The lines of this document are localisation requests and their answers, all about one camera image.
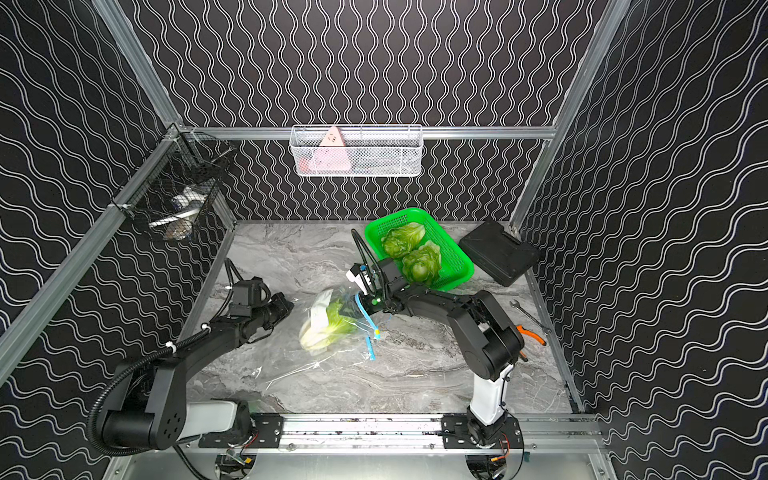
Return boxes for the orange handled pliers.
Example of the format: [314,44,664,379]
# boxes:
[516,325,548,363]

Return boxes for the pale chinese cabbage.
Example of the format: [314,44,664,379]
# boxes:
[299,288,358,352]
[402,240,442,285]

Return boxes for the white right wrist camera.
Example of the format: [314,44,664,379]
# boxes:
[346,263,374,295]

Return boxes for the green chinese cabbage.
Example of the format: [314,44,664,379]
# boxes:
[381,222,426,259]

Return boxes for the green plastic basket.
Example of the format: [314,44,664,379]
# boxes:
[364,208,474,292]

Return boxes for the zip-top bag blue seal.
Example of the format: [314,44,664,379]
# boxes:
[254,321,381,393]

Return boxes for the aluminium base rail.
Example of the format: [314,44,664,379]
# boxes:
[119,411,607,457]

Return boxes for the black tool case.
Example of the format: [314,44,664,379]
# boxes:
[458,220,540,287]

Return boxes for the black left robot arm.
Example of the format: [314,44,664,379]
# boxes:
[86,293,294,457]

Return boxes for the items in black basket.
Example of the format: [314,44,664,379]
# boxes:
[149,186,207,241]

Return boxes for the silver wrench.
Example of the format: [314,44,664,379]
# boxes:
[510,300,549,332]

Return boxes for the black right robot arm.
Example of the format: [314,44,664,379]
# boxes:
[347,259,525,448]

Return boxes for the white wire wall basket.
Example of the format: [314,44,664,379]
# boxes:
[289,124,424,177]

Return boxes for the black wire corner basket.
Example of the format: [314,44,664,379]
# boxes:
[117,131,235,242]

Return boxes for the pink triangular card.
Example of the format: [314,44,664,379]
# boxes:
[309,126,352,173]

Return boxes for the zip-top bag with two cabbages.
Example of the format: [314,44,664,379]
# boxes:
[298,287,381,361]

